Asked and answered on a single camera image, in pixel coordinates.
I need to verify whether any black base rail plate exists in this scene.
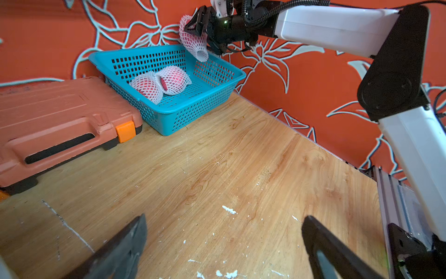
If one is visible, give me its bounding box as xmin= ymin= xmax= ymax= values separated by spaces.
xmin=387 ymin=223 xmax=446 ymax=279

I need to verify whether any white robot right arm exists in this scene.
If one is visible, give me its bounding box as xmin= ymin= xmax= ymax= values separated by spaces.
xmin=182 ymin=1 xmax=446 ymax=241

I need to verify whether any teal basket with netted apples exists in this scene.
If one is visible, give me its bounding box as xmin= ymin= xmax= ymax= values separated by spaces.
xmin=88 ymin=44 xmax=246 ymax=136

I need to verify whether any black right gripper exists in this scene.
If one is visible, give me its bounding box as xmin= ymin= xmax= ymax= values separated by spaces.
xmin=184 ymin=7 xmax=275 ymax=55

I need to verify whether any orange plastic tool case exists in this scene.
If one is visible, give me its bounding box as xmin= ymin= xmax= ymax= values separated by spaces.
xmin=1 ymin=77 xmax=143 ymax=198

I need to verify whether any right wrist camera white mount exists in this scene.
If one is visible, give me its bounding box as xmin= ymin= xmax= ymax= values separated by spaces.
xmin=210 ymin=0 xmax=234 ymax=18

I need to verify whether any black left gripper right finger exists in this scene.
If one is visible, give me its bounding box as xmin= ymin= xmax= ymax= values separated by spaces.
xmin=302 ymin=216 xmax=382 ymax=279

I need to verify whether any netted apple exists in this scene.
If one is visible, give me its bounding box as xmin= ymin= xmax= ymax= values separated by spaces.
xmin=179 ymin=15 xmax=209 ymax=62
xmin=155 ymin=66 xmax=192 ymax=95
xmin=129 ymin=72 xmax=163 ymax=105

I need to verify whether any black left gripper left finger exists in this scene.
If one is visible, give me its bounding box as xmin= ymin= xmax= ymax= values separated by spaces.
xmin=64 ymin=214 xmax=148 ymax=279

